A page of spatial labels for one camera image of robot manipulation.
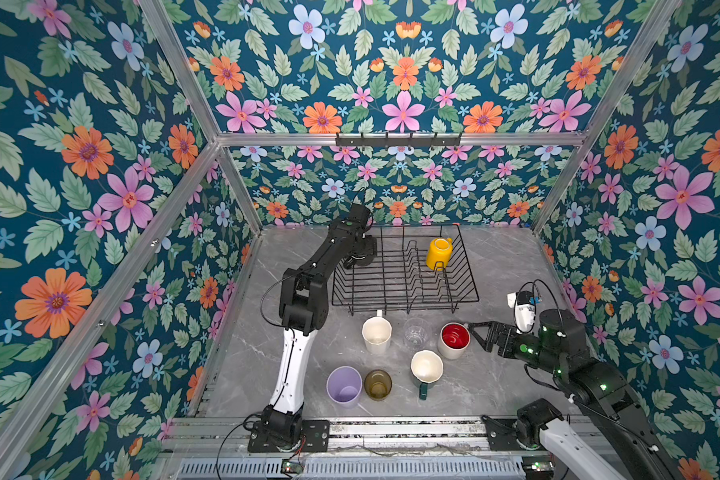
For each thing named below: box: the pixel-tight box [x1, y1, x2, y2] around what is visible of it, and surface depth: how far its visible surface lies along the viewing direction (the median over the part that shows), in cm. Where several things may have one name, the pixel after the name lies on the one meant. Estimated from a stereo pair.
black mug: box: [355, 235, 377, 266], surface depth 95 cm
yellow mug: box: [426, 237, 453, 271], surface depth 101 cm
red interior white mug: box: [437, 321, 471, 360], surface depth 86 cm
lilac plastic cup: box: [326, 365, 363, 409], surface depth 73 cm
